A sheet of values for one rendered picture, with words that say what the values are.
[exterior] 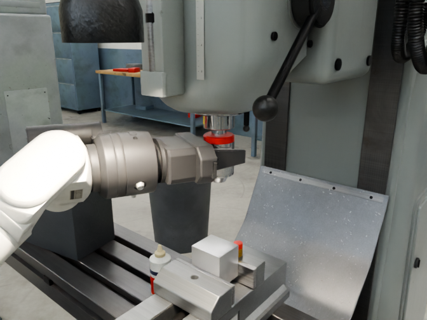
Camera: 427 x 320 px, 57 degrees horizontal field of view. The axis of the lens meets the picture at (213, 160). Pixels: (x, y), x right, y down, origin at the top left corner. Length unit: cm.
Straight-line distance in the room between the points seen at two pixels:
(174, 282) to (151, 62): 35
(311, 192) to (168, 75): 56
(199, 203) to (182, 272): 195
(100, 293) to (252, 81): 53
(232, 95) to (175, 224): 218
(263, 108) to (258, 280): 35
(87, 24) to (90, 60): 761
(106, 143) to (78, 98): 733
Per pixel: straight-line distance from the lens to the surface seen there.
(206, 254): 65
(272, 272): 75
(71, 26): 36
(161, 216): 265
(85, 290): 85
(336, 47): 62
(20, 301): 256
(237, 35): 47
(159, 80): 47
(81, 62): 785
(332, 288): 89
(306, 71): 62
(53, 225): 96
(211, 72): 48
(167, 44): 48
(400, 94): 85
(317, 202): 94
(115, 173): 51
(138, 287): 83
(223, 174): 59
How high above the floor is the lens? 141
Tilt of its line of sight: 17 degrees down
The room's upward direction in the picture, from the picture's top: straight up
